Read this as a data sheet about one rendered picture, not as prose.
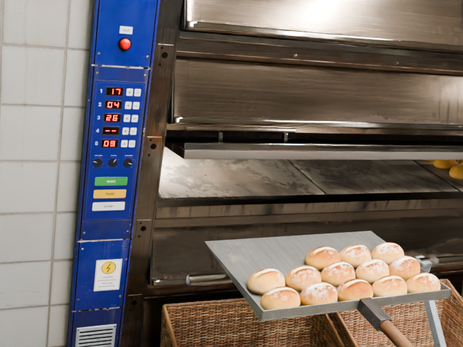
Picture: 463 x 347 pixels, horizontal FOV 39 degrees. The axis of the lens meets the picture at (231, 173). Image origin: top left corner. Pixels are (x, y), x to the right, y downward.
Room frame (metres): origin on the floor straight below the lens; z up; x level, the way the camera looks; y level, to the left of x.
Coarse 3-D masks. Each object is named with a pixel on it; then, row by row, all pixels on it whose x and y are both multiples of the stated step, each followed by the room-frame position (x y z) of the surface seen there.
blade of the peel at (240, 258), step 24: (216, 240) 1.59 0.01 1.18; (240, 240) 1.61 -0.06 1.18; (264, 240) 1.64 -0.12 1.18; (288, 240) 1.66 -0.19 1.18; (312, 240) 1.69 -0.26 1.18; (336, 240) 1.71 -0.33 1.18; (360, 240) 1.74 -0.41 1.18; (240, 264) 1.48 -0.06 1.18; (264, 264) 1.50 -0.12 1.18; (288, 264) 1.52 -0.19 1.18; (240, 288) 1.36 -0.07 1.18; (336, 288) 1.44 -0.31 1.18; (264, 312) 1.25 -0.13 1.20; (288, 312) 1.28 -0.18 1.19; (312, 312) 1.31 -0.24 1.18
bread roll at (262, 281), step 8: (256, 272) 1.38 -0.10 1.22; (264, 272) 1.38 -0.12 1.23; (272, 272) 1.38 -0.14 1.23; (248, 280) 1.37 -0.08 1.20; (256, 280) 1.36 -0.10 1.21; (264, 280) 1.36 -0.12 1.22; (272, 280) 1.36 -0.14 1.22; (280, 280) 1.38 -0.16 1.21; (256, 288) 1.35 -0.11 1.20; (264, 288) 1.35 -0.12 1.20
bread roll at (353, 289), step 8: (352, 280) 1.41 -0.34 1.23; (360, 280) 1.41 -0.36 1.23; (344, 288) 1.39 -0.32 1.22; (352, 288) 1.38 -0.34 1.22; (360, 288) 1.39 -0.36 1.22; (368, 288) 1.40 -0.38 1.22; (344, 296) 1.38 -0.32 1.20; (352, 296) 1.38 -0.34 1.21; (360, 296) 1.38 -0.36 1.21; (368, 296) 1.39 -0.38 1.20
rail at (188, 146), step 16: (192, 144) 1.61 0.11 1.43; (208, 144) 1.63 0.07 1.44; (224, 144) 1.65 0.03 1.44; (240, 144) 1.67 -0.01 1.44; (256, 144) 1.69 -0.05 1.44; (272, 144) 1.71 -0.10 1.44; (288, 144) 1.73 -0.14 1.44; (304, 144) 1.75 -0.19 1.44; (320, 144) 1.78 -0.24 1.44; (336, 144) 1.80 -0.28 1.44; (352, 144) 1.83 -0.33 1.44; (368, 144) 1.86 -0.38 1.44; (384, 144) 1.89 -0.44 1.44
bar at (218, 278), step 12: (420, 264) 1.68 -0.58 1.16; (432, 264) 1.70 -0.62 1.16; (444, 264) 1.72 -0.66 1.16; (456, 264) 1.74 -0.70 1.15; (192, 276) 1.39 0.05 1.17; (204, 276) 1.40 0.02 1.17; (216, 276) 1.41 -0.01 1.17; (228, 276) 1.43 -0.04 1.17; (432, 300) 1.63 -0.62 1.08; (432, 312) 1.61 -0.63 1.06; (432, 324) 1.59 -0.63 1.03
